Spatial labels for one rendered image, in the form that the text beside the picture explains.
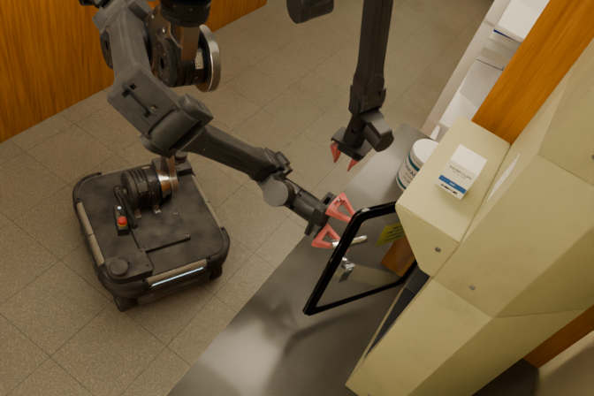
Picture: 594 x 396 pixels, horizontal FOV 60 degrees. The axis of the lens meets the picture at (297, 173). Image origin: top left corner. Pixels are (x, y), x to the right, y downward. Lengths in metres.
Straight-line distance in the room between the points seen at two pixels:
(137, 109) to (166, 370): 1.52
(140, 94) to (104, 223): 1.47
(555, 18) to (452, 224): 0.41
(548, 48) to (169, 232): 1.65
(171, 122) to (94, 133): 2.14
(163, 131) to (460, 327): 0.60
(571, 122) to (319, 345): 0.84
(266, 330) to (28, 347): 1.23
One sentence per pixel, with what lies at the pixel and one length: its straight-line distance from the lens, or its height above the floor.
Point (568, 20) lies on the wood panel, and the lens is 1.03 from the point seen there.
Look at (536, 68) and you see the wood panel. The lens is 1.06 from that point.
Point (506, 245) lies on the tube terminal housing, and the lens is 0.80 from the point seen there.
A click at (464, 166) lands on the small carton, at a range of 0.86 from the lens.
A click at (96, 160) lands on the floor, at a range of 2.84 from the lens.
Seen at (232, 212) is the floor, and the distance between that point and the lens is 2.66.
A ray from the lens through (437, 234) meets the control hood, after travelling 0.83.
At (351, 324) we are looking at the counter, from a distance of 1.35.
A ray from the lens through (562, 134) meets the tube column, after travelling 0.69.
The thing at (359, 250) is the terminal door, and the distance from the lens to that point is 1.09.
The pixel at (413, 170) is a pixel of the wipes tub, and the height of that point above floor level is 1.04.
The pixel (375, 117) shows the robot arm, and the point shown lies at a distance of 1.29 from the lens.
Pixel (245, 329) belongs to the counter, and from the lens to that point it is 1.27.
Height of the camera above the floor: 2.07
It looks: 45 degrees down
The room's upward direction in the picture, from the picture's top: 20 degrees clockwise
